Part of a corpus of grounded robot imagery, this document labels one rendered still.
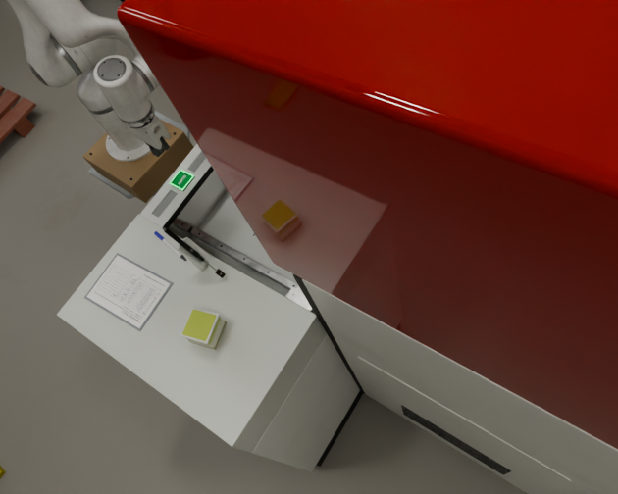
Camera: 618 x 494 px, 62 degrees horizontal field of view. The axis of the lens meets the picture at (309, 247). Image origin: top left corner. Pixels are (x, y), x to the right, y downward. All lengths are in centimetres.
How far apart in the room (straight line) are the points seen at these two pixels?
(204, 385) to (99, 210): 189
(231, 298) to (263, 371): 21
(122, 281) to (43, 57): 60
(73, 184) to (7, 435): 134
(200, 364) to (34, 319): 172
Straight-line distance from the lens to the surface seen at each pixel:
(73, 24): 121
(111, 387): 256
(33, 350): 286
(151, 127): 132
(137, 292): 144
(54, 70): 154
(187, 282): 139
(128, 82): 120
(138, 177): 172
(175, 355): 133
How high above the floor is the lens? 212
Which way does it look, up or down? 61 degrees down
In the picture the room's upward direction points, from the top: 25 degrees counter-clockwise
